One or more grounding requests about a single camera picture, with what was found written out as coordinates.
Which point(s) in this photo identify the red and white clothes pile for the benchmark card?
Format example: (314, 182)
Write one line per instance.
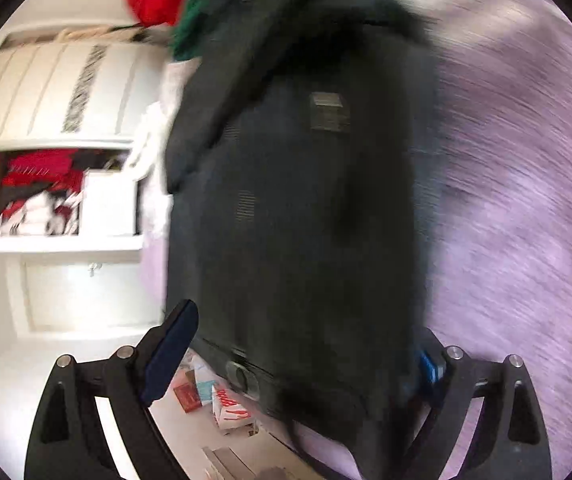
(36, 190)

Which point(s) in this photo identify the white box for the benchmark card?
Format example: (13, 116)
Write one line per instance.
(110, 202)

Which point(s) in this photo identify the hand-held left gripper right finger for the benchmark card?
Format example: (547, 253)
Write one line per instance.
(431, 367)

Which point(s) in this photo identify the white shelf unit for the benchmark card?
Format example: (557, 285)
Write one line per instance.
(51, 200)

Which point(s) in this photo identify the white hanging cloth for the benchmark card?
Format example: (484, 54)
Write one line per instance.
(153, 145)

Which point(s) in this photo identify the green garment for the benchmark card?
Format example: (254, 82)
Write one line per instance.
(201, 15)

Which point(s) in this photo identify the small red box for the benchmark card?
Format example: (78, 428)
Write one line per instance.
(187, 396)

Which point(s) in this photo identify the white striped storage basket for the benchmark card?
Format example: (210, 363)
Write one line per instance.
(61, 90)

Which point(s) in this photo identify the red and white carton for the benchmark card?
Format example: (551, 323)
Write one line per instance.
(231, 410)

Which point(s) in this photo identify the lilac bed sheet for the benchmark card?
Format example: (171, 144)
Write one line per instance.
(511, 210)

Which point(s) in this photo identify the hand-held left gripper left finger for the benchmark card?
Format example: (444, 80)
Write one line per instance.
(168, 355)

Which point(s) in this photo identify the black pants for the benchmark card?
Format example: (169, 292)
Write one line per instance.
(311, 210)

